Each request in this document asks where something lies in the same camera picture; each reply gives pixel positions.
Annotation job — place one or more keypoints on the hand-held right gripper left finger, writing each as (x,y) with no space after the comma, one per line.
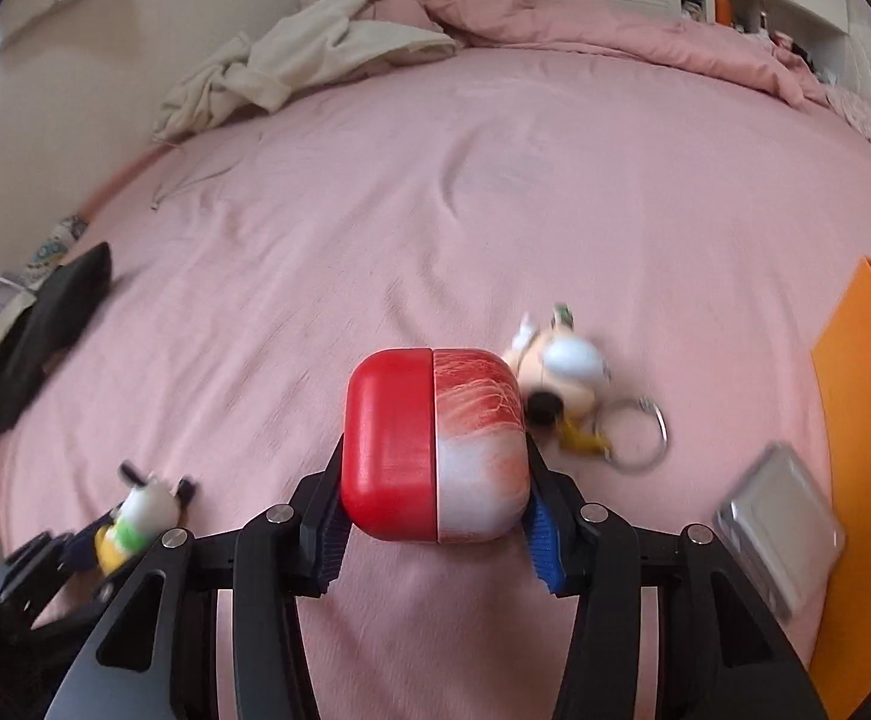
(327,555)

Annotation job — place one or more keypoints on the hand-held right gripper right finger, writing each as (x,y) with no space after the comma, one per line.
(544,547)

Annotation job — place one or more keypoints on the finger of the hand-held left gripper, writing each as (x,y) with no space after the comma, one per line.
(38,551)

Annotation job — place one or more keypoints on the white dog figurine yellow base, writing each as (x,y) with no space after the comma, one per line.
(143,514)

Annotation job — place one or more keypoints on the red and white case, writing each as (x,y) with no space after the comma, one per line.
(405,450)

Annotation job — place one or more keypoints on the orange cardboard box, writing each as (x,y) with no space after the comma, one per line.
(863,427)

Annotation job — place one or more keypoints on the black cloth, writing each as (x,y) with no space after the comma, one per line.
(38,337)

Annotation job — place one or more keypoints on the silver metal tin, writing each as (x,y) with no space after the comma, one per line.
(777,532)

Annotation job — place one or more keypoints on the patterned cloth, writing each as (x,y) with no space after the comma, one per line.
(45,251)

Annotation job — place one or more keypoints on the pink bed sheet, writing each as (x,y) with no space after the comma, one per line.
(405,240)

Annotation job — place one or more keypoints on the cream garment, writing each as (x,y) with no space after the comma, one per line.
(293,52)

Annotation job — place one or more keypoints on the pink duvet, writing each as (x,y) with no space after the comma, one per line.
(593,22)

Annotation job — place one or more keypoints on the orange bottle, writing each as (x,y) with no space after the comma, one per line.
(723,7)

